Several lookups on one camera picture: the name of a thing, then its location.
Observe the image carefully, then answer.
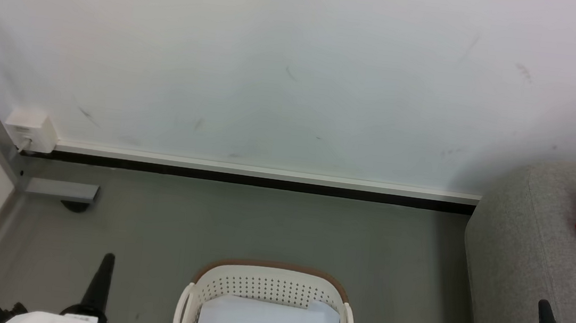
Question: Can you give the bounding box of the white wall socket box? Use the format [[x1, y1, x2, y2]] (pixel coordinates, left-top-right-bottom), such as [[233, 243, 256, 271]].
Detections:
[[2, 106, 61, 155]]

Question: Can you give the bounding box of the grey metal foot bar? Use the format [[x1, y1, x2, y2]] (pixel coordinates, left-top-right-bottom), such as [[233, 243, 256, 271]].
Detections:
[[22, 176, 100, 215]]

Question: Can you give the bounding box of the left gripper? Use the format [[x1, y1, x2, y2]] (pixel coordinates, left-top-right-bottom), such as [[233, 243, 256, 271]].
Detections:
[[3, 243, 117, 323]]

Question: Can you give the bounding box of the white plastic laundry basket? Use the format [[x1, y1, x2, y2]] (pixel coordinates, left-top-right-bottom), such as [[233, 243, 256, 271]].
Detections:
[[172, 252, 361, 323]]

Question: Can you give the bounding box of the grey fabric sofa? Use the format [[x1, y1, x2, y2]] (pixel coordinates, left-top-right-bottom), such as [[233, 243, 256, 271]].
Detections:
[[455, 152, 576, 323]]

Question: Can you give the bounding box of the white and black baseboard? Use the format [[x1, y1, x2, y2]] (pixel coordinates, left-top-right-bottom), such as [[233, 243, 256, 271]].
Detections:
[[19, 136, 483, 217]]

